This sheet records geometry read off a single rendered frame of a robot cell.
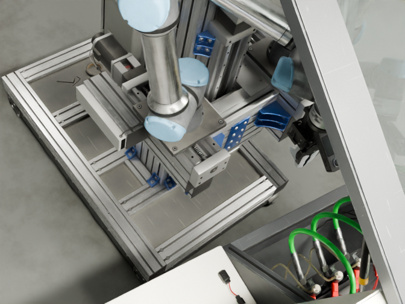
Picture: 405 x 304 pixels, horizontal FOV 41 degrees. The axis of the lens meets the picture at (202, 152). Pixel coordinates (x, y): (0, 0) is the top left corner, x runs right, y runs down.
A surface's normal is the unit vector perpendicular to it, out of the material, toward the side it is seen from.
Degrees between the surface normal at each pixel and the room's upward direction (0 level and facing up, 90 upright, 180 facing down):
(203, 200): 0
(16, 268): 0
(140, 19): 83
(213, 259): 0
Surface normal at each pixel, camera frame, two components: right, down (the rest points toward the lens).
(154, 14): -0.34, 0.68
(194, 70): 0.21, -0.62
